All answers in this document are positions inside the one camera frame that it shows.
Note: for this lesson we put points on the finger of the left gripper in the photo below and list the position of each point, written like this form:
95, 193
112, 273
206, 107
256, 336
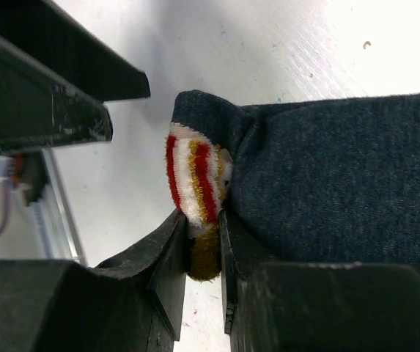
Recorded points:
40, 109
47, 33

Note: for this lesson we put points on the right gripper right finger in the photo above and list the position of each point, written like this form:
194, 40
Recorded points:
274, 305

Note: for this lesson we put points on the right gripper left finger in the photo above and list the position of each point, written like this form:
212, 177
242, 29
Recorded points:
132, 301

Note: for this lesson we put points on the navy snowman sock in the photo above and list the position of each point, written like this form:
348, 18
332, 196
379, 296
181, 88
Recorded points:
321, 181

